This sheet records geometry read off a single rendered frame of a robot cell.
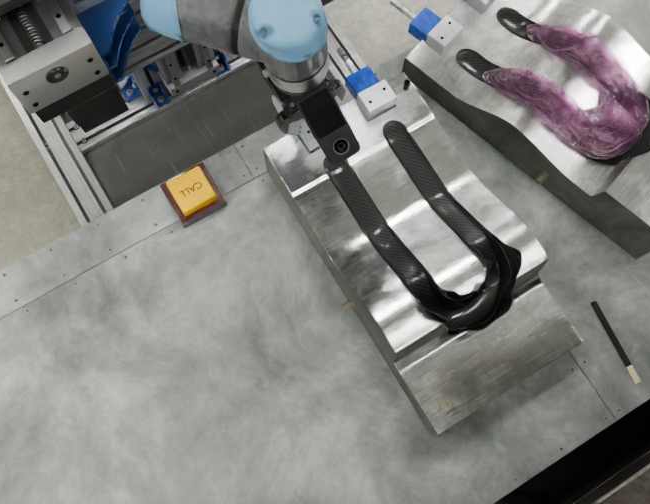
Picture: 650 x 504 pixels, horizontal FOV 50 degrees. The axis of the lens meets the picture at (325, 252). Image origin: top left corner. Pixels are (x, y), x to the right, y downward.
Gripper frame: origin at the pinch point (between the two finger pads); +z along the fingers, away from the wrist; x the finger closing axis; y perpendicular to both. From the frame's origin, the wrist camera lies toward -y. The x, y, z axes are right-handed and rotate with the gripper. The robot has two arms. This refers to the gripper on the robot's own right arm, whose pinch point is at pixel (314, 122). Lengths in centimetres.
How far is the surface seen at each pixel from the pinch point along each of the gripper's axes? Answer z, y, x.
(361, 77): 6.1, 3.7, -10.6
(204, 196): 8.2, 0.9, 20.3
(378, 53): 107, 34, -38
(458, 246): -0.5, -26.6, -8.3
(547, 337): 4.1, -45.1, -13.2
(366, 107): 3.9, -1.3, -8.4
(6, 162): 95, 60, 73
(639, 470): 9, -70, -15
